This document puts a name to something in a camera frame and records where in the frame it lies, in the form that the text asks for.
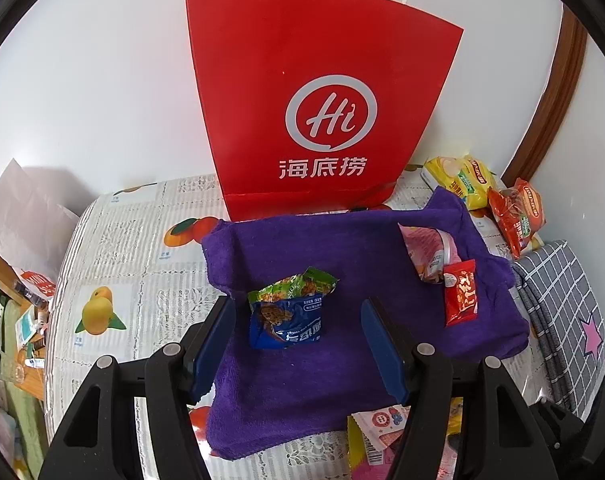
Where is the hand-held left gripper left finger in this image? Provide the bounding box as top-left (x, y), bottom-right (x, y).
top-left (37, 296), bottom-right (236, 480)

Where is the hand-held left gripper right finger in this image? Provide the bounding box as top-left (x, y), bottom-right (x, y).
top-left (361, 296), bottom-right (566, 480)

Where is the pile of mixed snack packets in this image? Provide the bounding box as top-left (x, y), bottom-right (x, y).
top-left (347, 397), bottom-right (466, 480)

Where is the blue cookie packet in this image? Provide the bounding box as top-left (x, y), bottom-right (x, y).
top-left (247, 295), bottom-right (326, 351)

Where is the small red packet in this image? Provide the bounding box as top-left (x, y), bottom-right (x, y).
top-left (441, 259), bottom-right (480, 329)

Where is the green nut packet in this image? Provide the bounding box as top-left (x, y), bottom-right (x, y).
top-left (247, 266), bottom-right (341, 306)

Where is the large pink torn packet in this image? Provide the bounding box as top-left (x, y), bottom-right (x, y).
top-left (399, 223), bottom-right (463, 283)

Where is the purple towel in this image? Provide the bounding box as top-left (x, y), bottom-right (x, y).
top-left (201, 187), bottom-right (531, 461)

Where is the fruit print tablecloth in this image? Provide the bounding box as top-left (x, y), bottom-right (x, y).
top-left (45, 160), bottom-right (558, 480)

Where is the grey checked cloth pink star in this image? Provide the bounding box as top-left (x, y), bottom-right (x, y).
top-left (511, 239), bottom-right (605, 423)

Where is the yellow chips bag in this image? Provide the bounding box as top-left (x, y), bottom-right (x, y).
top-left (421, 154), bottom-right (503, 211)

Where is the orange-red chips bag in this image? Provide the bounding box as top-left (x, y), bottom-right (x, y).
top-left (487, 177), bottom-right (546, 260)

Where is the red paper bag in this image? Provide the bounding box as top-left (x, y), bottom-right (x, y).
top-left (185, 0), bottom-right (465, 223)

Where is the brown wooden door frame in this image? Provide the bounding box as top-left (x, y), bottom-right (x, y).
top-left (500, 2), bottom-right (588, 193)

